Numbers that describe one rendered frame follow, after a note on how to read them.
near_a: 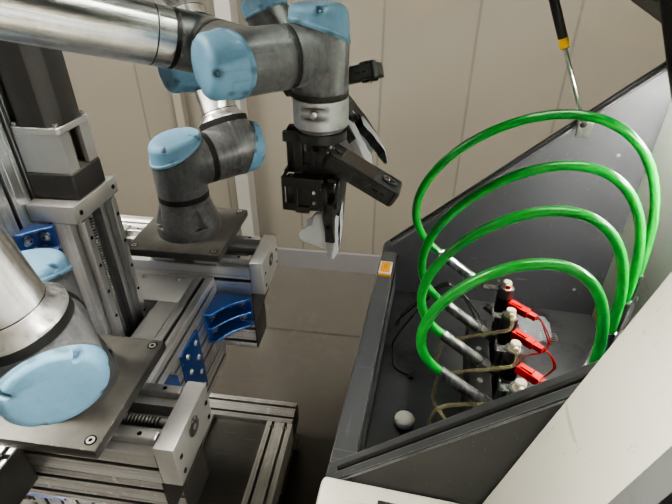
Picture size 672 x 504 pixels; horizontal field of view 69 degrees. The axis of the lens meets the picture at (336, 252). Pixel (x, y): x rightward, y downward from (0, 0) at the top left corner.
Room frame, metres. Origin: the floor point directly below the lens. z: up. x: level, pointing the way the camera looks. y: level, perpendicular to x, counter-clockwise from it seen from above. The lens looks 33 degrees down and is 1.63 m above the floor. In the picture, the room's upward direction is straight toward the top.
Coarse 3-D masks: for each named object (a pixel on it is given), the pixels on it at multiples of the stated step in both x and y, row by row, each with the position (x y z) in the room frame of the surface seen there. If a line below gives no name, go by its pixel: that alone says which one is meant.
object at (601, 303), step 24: (504, 264) 0.48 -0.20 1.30; (528, 264) 0.47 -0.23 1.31; (552, 264) 0.47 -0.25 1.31; (456, 288) 0.49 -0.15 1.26; (600, 288) 0.46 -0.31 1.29; (432, 312) 0.49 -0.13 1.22; (600, 312) 0.45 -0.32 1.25; (600, 336) 0.45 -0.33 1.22; (432, 360) 0.50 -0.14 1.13; (456, 384) 0.48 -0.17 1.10
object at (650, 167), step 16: (544, 112) 0.71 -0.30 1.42; (560, 112) 0.70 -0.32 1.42; (576, 112) 0.70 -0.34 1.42; (592, 112) 0.69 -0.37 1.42; (496, 128) 0.72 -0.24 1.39; (624, 128) 0.68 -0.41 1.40; (464, 144) 0.73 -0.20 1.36; (640, 144) 0.67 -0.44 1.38; (448, 160) 0.73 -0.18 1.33; (432, 176) 0.74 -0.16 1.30; (656, 176) 0.67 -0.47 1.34; (416, 192) 0.75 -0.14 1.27; (656, 192) 0.66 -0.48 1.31; (416, 208) 0.74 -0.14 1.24; (656, 208) 0.66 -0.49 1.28; (416, 224) 0.74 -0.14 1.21; (656, 224) 0.66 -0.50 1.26; (640, 272) 0.66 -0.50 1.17
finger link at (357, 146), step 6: (354, 126) 0.80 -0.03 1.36; (354, 132) 0.78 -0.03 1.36; (360, 138) 0.79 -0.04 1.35; (342, 144) 0.79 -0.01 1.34; (348, 144) 0.78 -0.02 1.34; (354, 144) 0.77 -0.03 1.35; (360, 144) 0.77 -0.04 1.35; (354, 150) 0.77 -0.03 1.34; (360, 150) 0.76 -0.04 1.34; (366, 150) 0.77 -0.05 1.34; (360, 156) 0.76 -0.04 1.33; (366, 156) 0.76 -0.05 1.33; (372, 162) 0.77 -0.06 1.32
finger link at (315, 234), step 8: (320, 216) 0.63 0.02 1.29; (336, 216) 0.63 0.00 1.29; (312, 224) 0.64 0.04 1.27; (320, 224) 0.63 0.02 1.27; (336, 224) 0.63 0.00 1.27; (304, 232) 0.64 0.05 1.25; (312, 232) 0.64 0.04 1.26; (320, 232) 0.63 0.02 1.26; (336, 232) 0.63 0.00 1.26; (304, 240) 0.64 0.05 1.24; (312, 240) 0.64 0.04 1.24; (320, 240) 0.64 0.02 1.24; (336, 240) 0.63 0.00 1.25; (328, 248) 0.63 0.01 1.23; (336, 248) 0.63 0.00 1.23; (328, 256) 0.64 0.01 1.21
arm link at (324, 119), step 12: (348, 96) 0.65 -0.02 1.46; (300, 108) 0.63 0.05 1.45; (312, 108) 0.62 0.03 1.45; (324, 108) 0.62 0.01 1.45; (336, 108) 0.62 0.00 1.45; (348, 108) 0.65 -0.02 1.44; (300, 120) 0.63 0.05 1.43; (312, 120) 0.62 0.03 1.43; (324, 120) 0.62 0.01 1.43; (336, 120) 0.62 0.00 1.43; (348, 120) 0.65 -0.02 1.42; (312, 132) 0.62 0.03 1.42; (324, 132) 0.62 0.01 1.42; (336, 132) 0.63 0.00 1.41
